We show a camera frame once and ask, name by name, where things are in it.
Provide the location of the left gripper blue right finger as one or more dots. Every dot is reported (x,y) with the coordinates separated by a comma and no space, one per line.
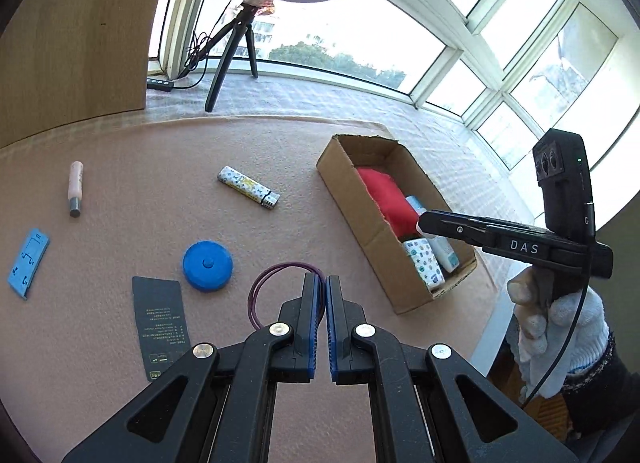
(429,404)

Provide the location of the cardboard box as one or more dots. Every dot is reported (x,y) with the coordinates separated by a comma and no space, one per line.
(337,166)

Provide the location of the red fabric pouch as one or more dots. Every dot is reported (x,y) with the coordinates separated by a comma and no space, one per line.
(390,200)

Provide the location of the wooden headboard panel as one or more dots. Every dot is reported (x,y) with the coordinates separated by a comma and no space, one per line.
(69,60)

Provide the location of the black power strip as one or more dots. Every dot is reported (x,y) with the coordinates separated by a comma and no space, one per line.
(159,84)

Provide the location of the blue phone stand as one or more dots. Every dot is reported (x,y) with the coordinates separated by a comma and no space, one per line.
(27,262)

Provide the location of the black card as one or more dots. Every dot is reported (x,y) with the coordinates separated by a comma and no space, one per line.
(161,324)

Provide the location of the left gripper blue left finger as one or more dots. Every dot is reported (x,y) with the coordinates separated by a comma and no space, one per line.
(215,404)

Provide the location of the pink tube grey cap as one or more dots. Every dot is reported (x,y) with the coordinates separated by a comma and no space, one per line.
(74,189)

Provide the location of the black tripod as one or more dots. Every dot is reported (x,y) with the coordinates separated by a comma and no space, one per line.
(241,27)

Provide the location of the star patterned tissue pack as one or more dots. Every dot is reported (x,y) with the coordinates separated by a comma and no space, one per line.
(425,262)

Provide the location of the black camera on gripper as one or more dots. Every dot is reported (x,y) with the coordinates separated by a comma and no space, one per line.
(563,175)

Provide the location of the white gloved right hand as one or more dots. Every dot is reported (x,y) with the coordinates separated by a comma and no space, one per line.
(558,342)

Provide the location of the blue round tape measure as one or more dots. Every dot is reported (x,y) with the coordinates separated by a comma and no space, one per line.
(207,266)

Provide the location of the patterned lighter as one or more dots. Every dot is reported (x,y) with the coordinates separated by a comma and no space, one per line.
(248,187)

